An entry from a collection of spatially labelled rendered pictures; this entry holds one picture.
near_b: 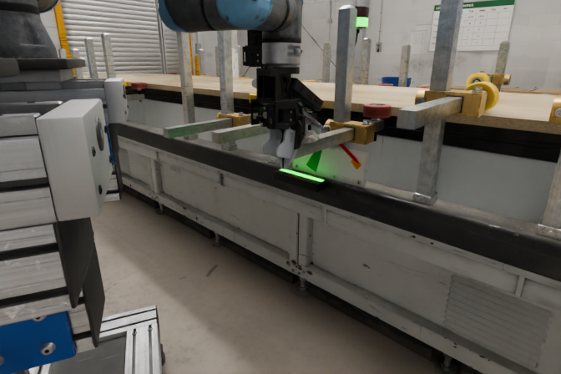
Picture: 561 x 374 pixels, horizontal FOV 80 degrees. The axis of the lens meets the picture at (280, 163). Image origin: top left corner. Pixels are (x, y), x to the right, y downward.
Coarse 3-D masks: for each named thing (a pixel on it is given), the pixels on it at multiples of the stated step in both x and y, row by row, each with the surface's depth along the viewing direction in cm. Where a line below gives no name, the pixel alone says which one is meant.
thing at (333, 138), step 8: (384, 120) 102; (344, 128) 90; (376, 128) 99; (320, 136) 80; (328, 136) 81; (336, 136) 84; (344, 136) 86; (352, 136) 90; (304, 144) 74; (312, 144) 76; (320, 144) 79; (328, 144) 81; (336, 144) 84; (304, 152) 75; (312, 152) 77
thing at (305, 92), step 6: (294, 78) 66; (294, 84) 66; (300, 84) 67; (294, 90) 66; (300, 90) 67; (306, 90) 69; (300, 96) 69; (306, 96) 69; (312, 96) 71; (306, 102) 71; (312, 102) 71; (318, 102) 73; (306, 108) 74; (312, 108) 73; (318, 108) 73
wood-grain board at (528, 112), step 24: (240, 96) 145; (360, 96) 128; (384, 96) 128; (408, 96) 128; (504, 96) 128; (528, 96) 128; (552, 96) 128; (456, 120) 90; (480, 120) 86; (504, 120) 83; (528, 120) 80
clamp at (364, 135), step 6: (330, 120) 96; (330, 126) 94; (336, 126) 93; (342, 126) 92; (348, 126) 90; (354, 126) 89; (360, 126) 88; (366, 126) 87; (372, 126) 90; (354, 132) 90; (360, 132) 88; (366, 132) 88; (372, 132) 90; (354, 138) 90; (360, 138) 89; (366, 138) 88; (372, 138) 91
